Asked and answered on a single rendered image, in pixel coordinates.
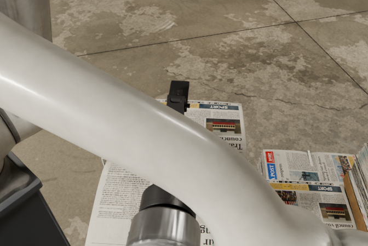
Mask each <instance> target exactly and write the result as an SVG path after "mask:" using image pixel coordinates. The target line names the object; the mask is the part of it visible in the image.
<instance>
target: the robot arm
mask: <svg viewBox="0 0 368 246"><path fill-rule="evenodd" d="M188 92H189V81H171V85H170V90H169V95H168V96H167V98H166V101H167V103H166V105H165V104H163V103H161V102H160V101H158V100H156V99H154V98H152V97H150V96H149V95H147V94H145V93H143V92H141V91H139V90H138V89H136V88H134V87H132V86H130V85H128V84H126V83H125V82H123V81H121V80H120V79H118V78H116V77H114V76H112V75H110V74H109V73H107V72H105V71H103V70H101V69H99V68H98V67H96V66H94V65H92V64H90V63H88V62H86V61H85V60H83V59H81V58H79V57H77V56H75V55H74V54H72V53H70V52H69V51H66V50H65V49H63V48H61V47H59V46H58V45H56V44H54V43H53V39H52V30H51V14H50V0H0V204H1V203H2V202H3V201H5V200H6V199H7V198H9V197H10V196H12V195H13V194H14V193H16V192H17V191H20V190H22V189H24V188H26V187H28V186H29V185H30V184H31V182H32V179H31V178H30V176H29V175H28V174H26V173H24V172H22V171H21V170H20V169H19V168H18V167H17V166H16V165H15V164H14V163H13V162H12V161H11V160H10V159H9V158H8V157H7V156H6V155H7V154H8V153H9V152H10V151H11V149H12V148H13V147H14V146H15V145H16V144H18V143H19V142H21V141H23V140H25V139H27V138H29V137H30V136H32V135H35V134H36V133H38V132H39V131H41V130H43V129H45V130H47V131H49V132H51V133H53V134H55V135H57V136H59V137H61V138H63V139H65V140H67V141H69V142H71V143H73V144H75V145H77V146H79V147H81V148H83V149H85V150H87V151H89V152H91V153H93V154H95V155H97V156H99V157H101V158H103V159H105V160H107V161H109V162H111V163H113V164H115V165H117V166H119V167H121V168H123V169H125V170H127V171H129V172H131V173H133V174H135V175H137V176H139V177H141V178H143V179H145V180H147V181H149V182H151V183H153V185H151V186H149V187H147V188H146V189H145V190H144V192H143V194H142V197H141V202H140V207H139V212H138V213H137V214H136V215H134V217H133V218H132V219H131V225H130V231H129V232H128V238H127V241H126V246H200V237H201V229H200V225H199V222H198V221H197V220H196V214H197V215H198V216H199V217H200V219H201V220H202V222H203V223H204V224H205V225H206V227H207V228H208V230H209V232H210V234H211V236H212V239H213V241H214V243H213V245H212V246H368V232H364V231H361V230H356V229H351V228H346V229H332V228H331V227H330V226H329V225H327V224H324V223H323V222H322V221H321V220H320V219H319V218H318V217H317V216H316V215H315V214H314V213H312V212H311V211H309V210H307V209H305V208H302V207H298V206H295V205H288V204H285V203H284V202H283V200H282V199H281V198H280V197H279V195H278V194H277V193H276V192H275V190H274V189H273V187H272V186H271V185H270V184H269V182H268V181H267V180H266V179H265V178H264V177H263V176H262V174H261V173H260V172H259V171H258V170H257V169H256V168H255V167H254V166H253V165H252V164H251V163H250V162H249V161H248V160H247V159H246V158H245V157H244V156H243V155H242V154H241V153H239V152H238V151H237V150H236V149H235V148H233V147H232V146H231V145H230V144H228V143H227V142H225V141H224V140H223V139H221V138H220V137H219V136H217V135H216V134H214V133H213V132H211V131H209V130H208V129H206V128H205V127H203V126H202V125H200V124H199V123H197V122H195V121H193V120H192V119H190V118H188V117H186V116H185V115H184V114H185V112H187V108H190V104H189V103H188Z"/></svg>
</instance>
